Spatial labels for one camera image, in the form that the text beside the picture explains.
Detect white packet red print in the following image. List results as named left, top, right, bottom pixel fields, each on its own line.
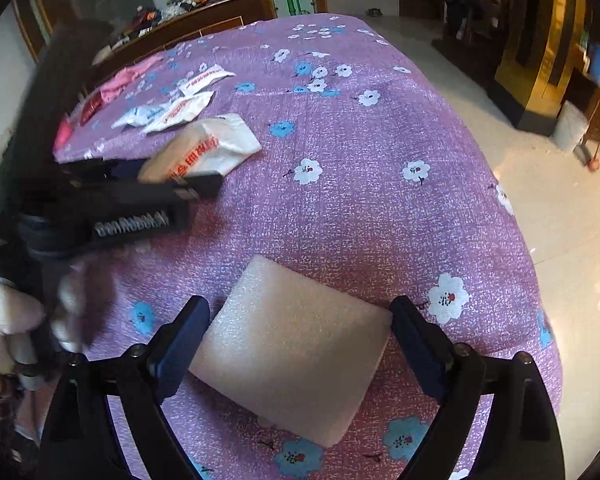
left=142, top=91, right=215, bottom=135
left=177, top=64, right=237, bottom=97

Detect dark red pouch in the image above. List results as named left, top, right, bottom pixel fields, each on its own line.
left=78, top=89, right=105, bottom=125

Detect white packet blue print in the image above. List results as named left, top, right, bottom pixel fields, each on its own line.
left=111, top=104, right=173, bottom=129

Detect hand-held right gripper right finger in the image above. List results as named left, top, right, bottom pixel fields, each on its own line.
left=389, top=295, right=567, bottom=480

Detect person's left hand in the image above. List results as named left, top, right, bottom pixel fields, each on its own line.
left=0, top=269, right=88, bottom=392

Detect dark wooden bench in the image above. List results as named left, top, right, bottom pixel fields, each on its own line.
left=431, top=10, right=506, bottom=63

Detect blue water jug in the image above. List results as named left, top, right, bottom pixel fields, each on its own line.
left=586, top=42, right=600, bottom=86

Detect wooden counter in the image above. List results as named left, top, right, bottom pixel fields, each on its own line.
left=92, top=0, right=263, bottom=68

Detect white bucket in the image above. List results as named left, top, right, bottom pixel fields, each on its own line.
left=551, top=101, right=589, bottom=153

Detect purple floral tablecloth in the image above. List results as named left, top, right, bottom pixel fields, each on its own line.
left=52, top=12, right=566, bottom=480

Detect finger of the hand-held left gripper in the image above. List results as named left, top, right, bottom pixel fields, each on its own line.
left=100, top=172, right=226, bottom=203
left=62, top=157, right=148, bottom=183

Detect pale foam block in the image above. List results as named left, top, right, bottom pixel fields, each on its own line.
left=189, top=254, right=393, bottom=448

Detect white packet tan contents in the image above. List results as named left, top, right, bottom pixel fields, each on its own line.
left=137, top=112, right=263, bottom=183

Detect red fabric piece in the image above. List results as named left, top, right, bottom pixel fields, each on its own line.
left=54, top=119, right=75, bottom=157

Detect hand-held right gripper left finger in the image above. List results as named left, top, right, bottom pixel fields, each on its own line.
left=39, top=295, right=212, bottom=480

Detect pink towel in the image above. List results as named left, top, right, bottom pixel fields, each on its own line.
left=99, top=54, right=165, bottom=105

